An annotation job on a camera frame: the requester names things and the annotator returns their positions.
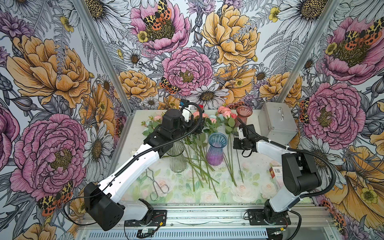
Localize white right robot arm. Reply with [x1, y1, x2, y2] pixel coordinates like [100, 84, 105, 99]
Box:
[234, 136, 322, 222]

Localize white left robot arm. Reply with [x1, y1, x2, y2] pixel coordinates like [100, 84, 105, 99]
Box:
[84, 109, 191, 231]

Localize blue purple glass vase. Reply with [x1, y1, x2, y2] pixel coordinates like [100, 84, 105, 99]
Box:
[206, 133, 228, 166]

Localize dark pink glass vase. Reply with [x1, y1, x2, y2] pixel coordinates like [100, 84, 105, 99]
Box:
[235, 106, 253, 127]

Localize clear glass vase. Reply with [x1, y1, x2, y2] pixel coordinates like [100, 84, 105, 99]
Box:
[166, 141, 187, 173]

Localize pink flower stems on table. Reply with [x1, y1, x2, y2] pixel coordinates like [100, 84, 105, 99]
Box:
[133, 107, 252, 204]

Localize floral table mat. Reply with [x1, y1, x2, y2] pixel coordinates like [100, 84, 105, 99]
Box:
[123, 146, 277, 205]

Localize grey metal box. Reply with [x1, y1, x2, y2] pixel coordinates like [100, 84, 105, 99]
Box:
[258, 102, 298, 145]

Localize red small box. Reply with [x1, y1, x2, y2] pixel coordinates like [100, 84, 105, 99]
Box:
[270, 166, 283, 183]

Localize metal scissors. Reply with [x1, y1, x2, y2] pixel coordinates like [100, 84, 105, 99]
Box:
[146, 168, 170, 202]

